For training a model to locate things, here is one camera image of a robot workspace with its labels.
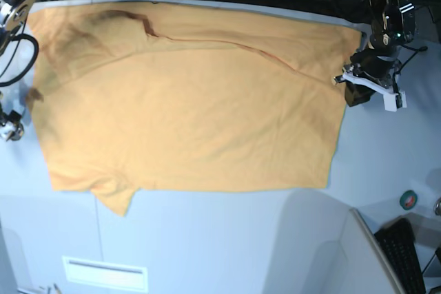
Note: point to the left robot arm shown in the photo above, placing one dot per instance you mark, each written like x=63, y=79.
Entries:
x=393, y=26

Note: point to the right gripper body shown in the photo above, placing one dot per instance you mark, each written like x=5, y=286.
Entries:
x=11, y=126

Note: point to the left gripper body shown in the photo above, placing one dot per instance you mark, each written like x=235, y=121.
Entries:
x=375, y=65

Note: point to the yellow t-shirt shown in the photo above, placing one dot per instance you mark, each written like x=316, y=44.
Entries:
x=130, y=96

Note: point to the green tape roll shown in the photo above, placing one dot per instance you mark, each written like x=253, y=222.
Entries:
x=408, y=200

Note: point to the black keyboard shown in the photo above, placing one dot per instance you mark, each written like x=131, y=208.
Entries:
x=397, y=243

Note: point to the white label on table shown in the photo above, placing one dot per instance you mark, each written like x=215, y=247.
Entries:
x=106, y=275

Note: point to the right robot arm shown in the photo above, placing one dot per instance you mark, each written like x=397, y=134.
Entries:
x=14, y=14

